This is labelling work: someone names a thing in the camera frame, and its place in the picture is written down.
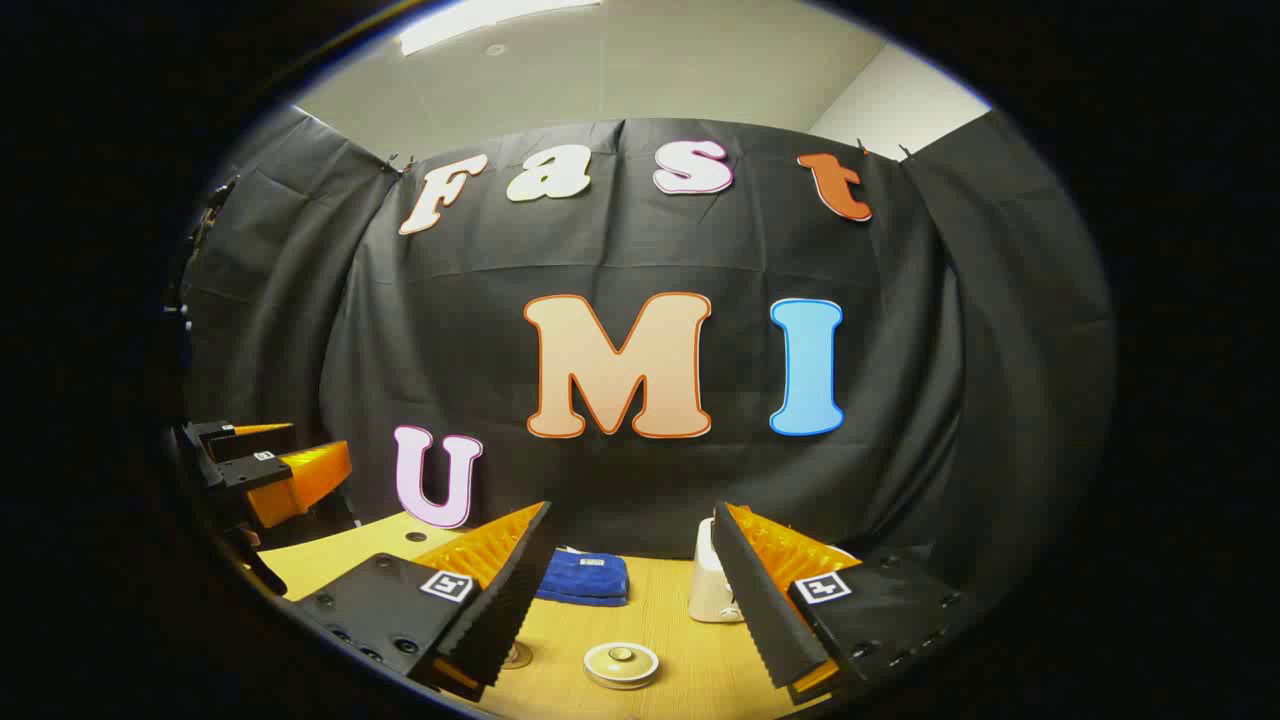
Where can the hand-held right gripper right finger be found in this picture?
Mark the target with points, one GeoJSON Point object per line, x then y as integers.
{"type": "Point", "coordinates": [765, 610]}

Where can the white teacup lid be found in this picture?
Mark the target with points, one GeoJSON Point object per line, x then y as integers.
{"type": "Point", "coordinates": [622, 660]}

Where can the round cork coaster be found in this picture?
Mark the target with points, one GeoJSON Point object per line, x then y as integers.
{"type": "Point", "coordinates": [524, 663]}

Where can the white toaster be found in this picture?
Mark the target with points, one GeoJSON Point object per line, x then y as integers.
{"type": "Point", "coordinates": [712, 590]}

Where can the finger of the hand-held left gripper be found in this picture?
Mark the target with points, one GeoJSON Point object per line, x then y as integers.
{"type": "Point", "coordinates": [300, 480]}
{"type": "Point", "coordinates": [240, 441]}

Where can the blue towel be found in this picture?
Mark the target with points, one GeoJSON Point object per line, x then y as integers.
{"type": "Point", "coordinates": [585, 578]}

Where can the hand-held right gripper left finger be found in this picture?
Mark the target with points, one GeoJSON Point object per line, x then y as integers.
{"type": "Point", "coordinates": [500, 610]}

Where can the black backdrop cloth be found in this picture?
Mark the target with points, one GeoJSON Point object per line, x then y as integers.
{"type": "Point", "coordinates": [480, 330]}

